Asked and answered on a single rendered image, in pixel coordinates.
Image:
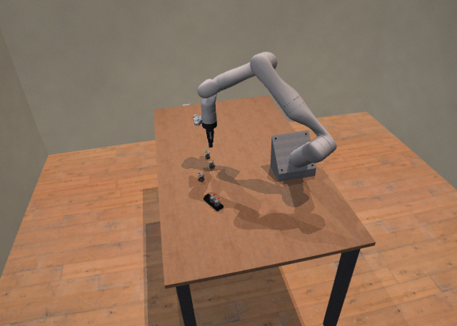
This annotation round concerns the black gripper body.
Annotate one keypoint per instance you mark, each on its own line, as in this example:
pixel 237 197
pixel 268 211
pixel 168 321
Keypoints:
pixel 209 127

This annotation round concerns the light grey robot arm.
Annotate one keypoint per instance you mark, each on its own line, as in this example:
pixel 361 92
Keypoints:
pixel 263 67

